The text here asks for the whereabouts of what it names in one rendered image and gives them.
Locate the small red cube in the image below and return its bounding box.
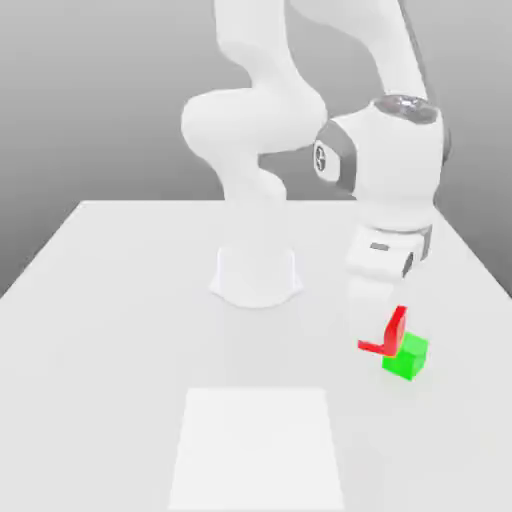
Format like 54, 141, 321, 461
356, 305, 410, 358

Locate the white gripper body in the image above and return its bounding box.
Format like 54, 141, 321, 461
346, 274, 402, 347

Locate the small green cube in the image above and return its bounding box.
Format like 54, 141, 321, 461
381, 331, 430, 382

